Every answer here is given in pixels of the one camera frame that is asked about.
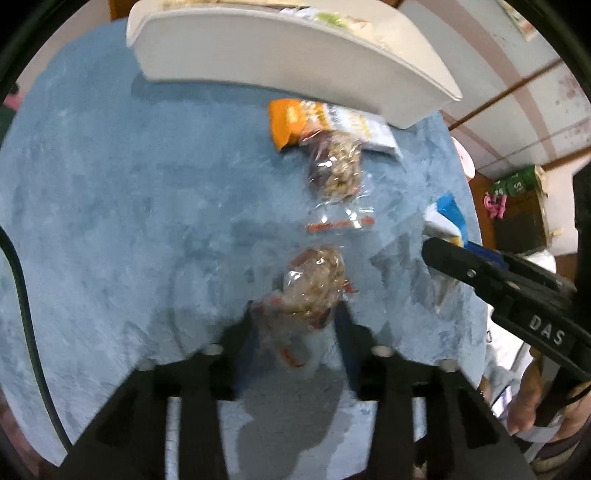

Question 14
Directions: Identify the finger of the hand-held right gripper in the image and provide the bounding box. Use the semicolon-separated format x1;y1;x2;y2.
465;244;575;297
421;235;525;311

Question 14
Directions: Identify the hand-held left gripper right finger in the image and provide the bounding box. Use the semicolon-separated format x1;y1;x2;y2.
332;302;536;480

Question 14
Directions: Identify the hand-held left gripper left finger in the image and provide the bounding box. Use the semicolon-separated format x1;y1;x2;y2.
55;300;260;480

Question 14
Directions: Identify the blue and white snack packet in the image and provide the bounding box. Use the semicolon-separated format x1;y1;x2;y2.
422;194;469;252

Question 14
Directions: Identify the clear packet of nut snack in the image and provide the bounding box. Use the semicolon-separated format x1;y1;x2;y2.
298;129;375;234
259;244;361;370

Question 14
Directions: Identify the white plastic tray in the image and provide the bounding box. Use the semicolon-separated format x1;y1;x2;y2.
126;0;463;130

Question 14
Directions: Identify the person's right hand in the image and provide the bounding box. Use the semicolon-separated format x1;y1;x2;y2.
505;356;591;443

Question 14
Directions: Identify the dark wooden cabinet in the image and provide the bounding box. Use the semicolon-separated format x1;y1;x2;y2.
471;173;555;254

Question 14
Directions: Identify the pink toy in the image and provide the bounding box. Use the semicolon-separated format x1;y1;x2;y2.
482;194;509;220

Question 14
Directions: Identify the green bag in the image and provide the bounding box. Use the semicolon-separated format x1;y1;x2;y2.
492;166;548;197

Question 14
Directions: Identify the pink plastic item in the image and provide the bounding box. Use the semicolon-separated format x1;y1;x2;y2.
450;136;476;181

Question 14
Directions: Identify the blue fleece blanket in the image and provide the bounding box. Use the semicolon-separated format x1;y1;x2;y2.
0;18;490;480

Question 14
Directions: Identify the orange and white snack packet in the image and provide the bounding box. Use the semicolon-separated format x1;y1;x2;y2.
269;98;400;158

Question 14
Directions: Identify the green print snack packet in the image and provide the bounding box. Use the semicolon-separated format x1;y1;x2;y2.
277;0;375;40

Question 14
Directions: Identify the black cable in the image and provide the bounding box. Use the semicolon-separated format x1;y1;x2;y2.
0;226;75;448

